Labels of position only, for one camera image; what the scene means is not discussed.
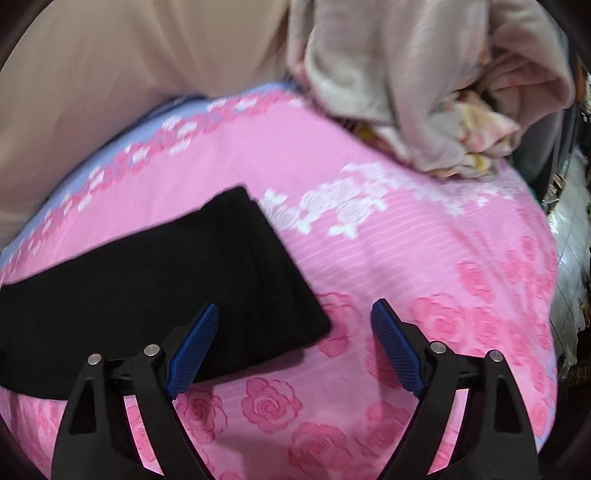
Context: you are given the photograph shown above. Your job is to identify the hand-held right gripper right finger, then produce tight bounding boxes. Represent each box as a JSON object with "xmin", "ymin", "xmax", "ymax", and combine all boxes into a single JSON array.
[{"xmin": 370, "ymin": 298, "xmax": 541, "ymax": 480}]

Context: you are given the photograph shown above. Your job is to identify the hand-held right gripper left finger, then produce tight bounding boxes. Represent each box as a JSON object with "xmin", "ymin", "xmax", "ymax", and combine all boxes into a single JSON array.
[{"xmin": 52, "ymin": 303, "xmax": 220, "ymax": 480}]

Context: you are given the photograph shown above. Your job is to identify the black pants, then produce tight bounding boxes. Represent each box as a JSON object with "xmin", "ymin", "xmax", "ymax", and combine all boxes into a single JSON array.
[{"xmin": 0, "ymin": 185, "xmax": 332, "ymax": 401}]

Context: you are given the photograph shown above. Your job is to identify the pink floral bedsheet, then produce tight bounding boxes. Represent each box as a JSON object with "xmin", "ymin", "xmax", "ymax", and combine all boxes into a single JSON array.
[{"xmin": 0, "ymin": 82, "xmax": 561, "ymax": 480}]

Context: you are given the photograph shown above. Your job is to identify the floral patterned cloth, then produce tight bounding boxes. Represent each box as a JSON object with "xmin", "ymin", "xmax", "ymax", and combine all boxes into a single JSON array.
[{"xmin": 434, "ymin": 46, "xmax": 525, "ymax": 180}]

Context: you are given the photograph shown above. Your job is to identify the dark grey object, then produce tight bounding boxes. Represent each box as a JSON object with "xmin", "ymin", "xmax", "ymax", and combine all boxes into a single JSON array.
[{"xmin": 512, "ymin": 88, "xmax": 583, "ymax": 197}]

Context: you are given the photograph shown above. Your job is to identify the beige fleece blanket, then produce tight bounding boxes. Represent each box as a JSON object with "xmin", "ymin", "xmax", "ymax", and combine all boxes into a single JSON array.
[{"xmin": 288, "ymin": 0, "xmax": 575, "ymax": 178}]

